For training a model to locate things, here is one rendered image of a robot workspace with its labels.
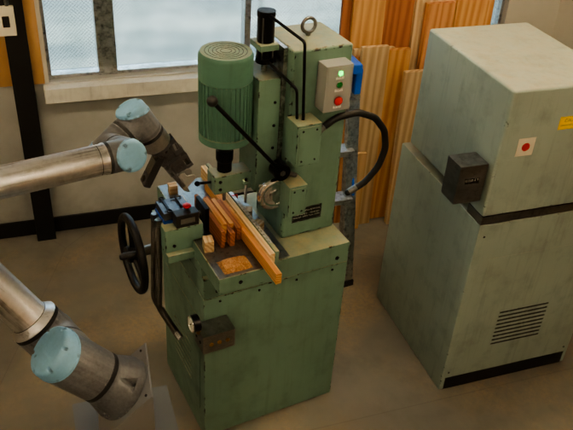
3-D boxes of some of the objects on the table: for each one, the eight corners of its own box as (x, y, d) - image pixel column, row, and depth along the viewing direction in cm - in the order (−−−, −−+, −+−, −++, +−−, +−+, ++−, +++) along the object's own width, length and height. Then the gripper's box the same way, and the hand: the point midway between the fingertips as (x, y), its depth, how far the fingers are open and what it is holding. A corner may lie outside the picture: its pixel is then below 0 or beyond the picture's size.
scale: (211, 169, 274) (211, 169, 274) (213, 169, 275) (213, 168, 275) (269, 243, 238) (269, 242, 238) (272, 242, 239) (272, 241, 239)
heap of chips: (216, 262, 237) (216, 258, 236) (244, 255, 241) (244, 250, 240) (224, 275, 232) (224, 270, 231) (253, 267, 236) (253, 263, 235)
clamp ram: (179, 221, 254) (179, 199, 249) (199, 216, 257) (199, 194, 252) (188, 235, 248) (188, 213, 243) (209, 230, 251) (209, 208, 246)
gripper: (176, 142, 222) (210, 186, 236) (166, 128, 228) (199, 172, 243) (153, 159, 221) (188, 201, 236) (144, 145, 228) (178, 188, 242)
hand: (185, 189), depth 238 cm, fingers closed
